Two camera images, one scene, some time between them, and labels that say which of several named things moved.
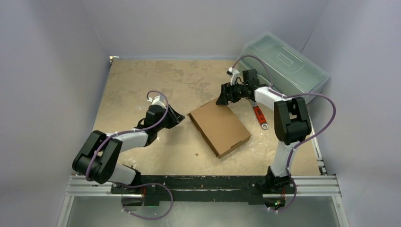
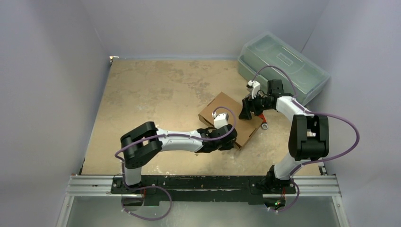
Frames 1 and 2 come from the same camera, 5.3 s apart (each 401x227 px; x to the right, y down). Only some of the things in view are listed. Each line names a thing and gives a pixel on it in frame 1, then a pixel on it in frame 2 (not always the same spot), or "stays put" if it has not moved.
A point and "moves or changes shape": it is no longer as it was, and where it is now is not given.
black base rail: x=191 y=189 stays put
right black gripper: x=230 y=93 to x=248 y=106
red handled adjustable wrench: x=259 y=115 stays put
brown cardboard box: x=223 y=130 moves or changes shape
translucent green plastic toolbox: x=284 y=66 stays put
